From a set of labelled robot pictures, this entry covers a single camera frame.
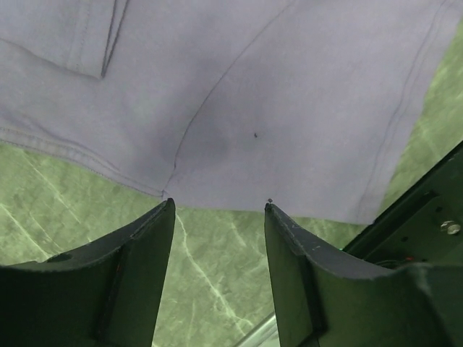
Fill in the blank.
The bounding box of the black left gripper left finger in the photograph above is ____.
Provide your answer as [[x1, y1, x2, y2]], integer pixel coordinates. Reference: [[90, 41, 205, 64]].
[[1, 200, 176, 346]]

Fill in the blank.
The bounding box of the purple t-shirt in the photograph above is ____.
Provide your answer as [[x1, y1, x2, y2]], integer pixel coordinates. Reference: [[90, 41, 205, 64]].
[[1, 1, 462, 224]]

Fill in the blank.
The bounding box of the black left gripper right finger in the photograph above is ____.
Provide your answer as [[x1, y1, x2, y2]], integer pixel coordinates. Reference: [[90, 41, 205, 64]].
[[264, 203, 462, 346]]

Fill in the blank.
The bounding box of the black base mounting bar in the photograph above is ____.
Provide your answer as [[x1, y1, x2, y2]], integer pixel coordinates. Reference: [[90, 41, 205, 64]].
[[343, 144, 462, 269]]

